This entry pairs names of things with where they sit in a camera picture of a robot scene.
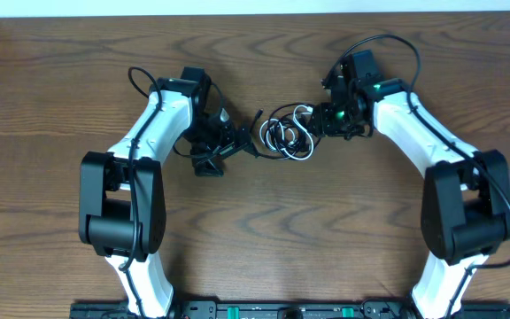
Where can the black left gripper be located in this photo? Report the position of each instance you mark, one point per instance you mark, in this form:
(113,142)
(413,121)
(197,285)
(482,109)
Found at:
(231,141)

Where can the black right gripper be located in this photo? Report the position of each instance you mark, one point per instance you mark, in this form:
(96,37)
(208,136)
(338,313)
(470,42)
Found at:
(321,114)

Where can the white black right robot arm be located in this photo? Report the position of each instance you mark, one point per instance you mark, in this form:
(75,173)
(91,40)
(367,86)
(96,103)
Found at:
(465,212)

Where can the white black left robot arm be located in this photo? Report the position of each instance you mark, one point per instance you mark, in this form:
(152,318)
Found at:
(122,208)

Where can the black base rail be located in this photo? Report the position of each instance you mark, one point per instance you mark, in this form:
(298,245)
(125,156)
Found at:
(208,309)

